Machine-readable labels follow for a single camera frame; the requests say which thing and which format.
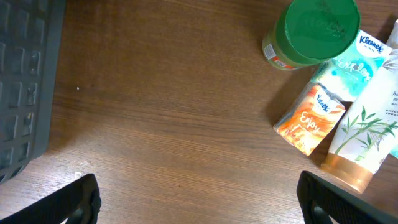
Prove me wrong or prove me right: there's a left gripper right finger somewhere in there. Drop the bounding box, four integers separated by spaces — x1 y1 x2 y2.
297 171 397 224

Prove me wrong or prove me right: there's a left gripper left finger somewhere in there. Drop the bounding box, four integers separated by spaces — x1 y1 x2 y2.
1 174 101 224

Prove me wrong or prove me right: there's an orange Kleenex tissue pack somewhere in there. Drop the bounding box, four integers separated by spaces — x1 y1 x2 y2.
274 83 346 156

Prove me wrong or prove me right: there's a white bamboo print tube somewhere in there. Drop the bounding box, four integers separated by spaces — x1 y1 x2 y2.
321 22 397 193

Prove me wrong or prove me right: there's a teal wet wipes pack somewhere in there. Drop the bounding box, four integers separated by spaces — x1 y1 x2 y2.
390 145 398 158

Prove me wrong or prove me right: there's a teal Kleenex tissue pack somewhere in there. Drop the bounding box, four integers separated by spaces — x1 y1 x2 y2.
310 30 392 102

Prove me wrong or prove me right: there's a green lid jar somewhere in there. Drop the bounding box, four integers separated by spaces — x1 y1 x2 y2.
262 0 361 70

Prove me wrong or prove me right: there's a grey plastic mesh basket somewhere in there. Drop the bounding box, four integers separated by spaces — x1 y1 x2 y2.
1 0 67 184

